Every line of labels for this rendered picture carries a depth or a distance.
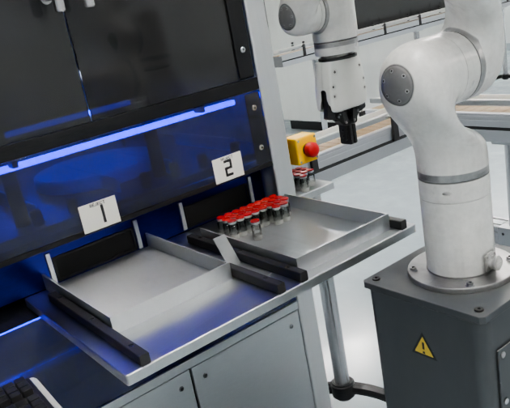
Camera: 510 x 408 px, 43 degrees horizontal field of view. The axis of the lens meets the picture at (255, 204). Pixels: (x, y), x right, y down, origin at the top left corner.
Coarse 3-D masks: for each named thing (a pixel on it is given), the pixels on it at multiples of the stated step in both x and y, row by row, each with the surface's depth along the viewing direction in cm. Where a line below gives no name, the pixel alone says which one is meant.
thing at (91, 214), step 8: (104, 200) 136; (112, 200) 137; (80, 208) 133; (88, 208) 134; (96, 208) 136; (104, 208) 137; (112, 208) 138; (80, 216) 134; (88, 216) 135; (96, 216) 136; (112, 216) 138; (88, 224) 135; (96, 224) 136; (104, 224) 137; (88, 232) 135
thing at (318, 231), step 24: (312, 216) 153; (336, 216) 149; (360, 216) 143; (384, 216) 135; (240, 240) 136; (264, 240) 143; (288, 240) 141; (312, 240) 138; (336, 240) 128; (360, 240) 132; (288, 264) 125; (312, 264) 125
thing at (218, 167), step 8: (216, 160) 152; (232, 160) 155; (240, 160) 157; (216, 168) 153; (224, 168) 154; (232, 168) 156; (240, 168) 157; (216, 176) 153; (224, 176) 154; (232, 176) 156; (216, 184) 153
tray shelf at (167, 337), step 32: (352, 256) 127; (224, 288) 124; (256, 288) 121; (288, 288) 119; (64, 320) 123; (160, 320) 116; (192, 320) 113; (224, 320) 111; (96, 352) 108; (160, 352) 105; (128, 384) 100
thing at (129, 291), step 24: (168, 240) 145; (120, 264) 145; (144, 264) 143; (168, 264) 140; (192, 264) 138; (216, 264) 130; (48, 288) 138; (72, 288) 137; (96, 288) 134; (120, 288) 132; (144, 288) 130; (168, 288) 128; (192, 288) 122; (96, 312) 117; (120, 312) 113; (144, 312) 116
